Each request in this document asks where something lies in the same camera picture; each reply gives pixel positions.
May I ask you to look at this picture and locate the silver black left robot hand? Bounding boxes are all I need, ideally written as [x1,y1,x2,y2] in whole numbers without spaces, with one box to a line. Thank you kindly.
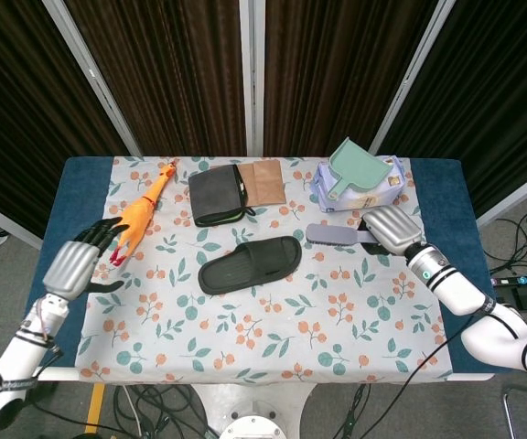
[42,217,130,302]

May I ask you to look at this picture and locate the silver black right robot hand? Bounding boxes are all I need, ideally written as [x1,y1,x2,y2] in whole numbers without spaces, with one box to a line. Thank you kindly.
[358,205,425,257]

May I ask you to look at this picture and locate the grey brush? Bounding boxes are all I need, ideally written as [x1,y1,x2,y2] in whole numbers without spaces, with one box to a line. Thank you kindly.
[306,222,374,248]

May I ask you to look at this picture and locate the black rubber slipper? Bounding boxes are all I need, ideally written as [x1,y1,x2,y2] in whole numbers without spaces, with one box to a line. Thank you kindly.
[198,236,303,296]

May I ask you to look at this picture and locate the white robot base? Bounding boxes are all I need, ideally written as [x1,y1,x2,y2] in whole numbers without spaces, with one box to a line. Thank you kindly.
[189,381,319,439]

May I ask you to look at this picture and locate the pale blue tissue pack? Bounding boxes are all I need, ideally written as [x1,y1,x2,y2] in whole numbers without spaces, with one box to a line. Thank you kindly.
[309,155,405,214]

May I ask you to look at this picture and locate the blue table cover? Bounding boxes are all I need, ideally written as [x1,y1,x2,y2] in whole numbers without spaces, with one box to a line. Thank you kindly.
[14,155,505,374]

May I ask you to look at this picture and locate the green plastic dustpan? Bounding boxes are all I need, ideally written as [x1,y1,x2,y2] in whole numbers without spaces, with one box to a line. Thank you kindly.
[328,136,393,201]

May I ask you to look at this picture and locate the yellow rubber chicken toy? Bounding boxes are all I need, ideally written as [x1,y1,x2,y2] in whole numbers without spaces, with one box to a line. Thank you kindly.
[109,158,180,268]

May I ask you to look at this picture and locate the brown paper envelope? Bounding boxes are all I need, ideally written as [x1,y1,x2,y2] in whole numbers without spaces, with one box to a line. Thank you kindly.
[237,159,287,207]

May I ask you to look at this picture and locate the black power strip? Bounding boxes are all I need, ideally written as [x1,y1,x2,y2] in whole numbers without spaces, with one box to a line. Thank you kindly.
[489,273,527,289]

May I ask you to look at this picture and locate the dark pleated partition panel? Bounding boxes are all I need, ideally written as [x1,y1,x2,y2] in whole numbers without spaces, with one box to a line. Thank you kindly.
[0,0,144,251]
[43,0,258,157]
[252,0,455,157]
[368,0,527,228]

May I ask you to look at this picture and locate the black pouch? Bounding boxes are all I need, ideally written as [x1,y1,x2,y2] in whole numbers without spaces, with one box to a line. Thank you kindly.
[188,164,256,228]

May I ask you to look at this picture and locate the floral print tablecloth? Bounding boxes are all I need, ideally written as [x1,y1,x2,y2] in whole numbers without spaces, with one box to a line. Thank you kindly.
[74,155,455,384]

